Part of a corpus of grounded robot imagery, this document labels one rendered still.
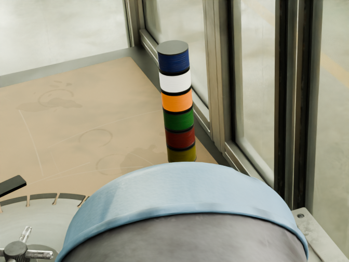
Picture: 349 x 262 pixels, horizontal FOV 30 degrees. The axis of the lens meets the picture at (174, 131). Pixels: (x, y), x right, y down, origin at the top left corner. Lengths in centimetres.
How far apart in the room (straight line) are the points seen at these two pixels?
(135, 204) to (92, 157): 115
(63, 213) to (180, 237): 73
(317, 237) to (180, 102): 28
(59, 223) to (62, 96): 76
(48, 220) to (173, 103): 25
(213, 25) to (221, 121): 21
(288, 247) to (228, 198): 3
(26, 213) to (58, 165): 44
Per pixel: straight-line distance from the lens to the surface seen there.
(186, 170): 28
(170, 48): 91
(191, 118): 96
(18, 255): 84
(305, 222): 99
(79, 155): 143
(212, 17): 126
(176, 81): 91
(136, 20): 188
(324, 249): 95
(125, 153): 142
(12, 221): 98
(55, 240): 93
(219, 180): 28
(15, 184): 110
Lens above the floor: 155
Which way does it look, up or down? 33 degrees down
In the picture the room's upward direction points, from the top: 5 degrees counter-clockwise
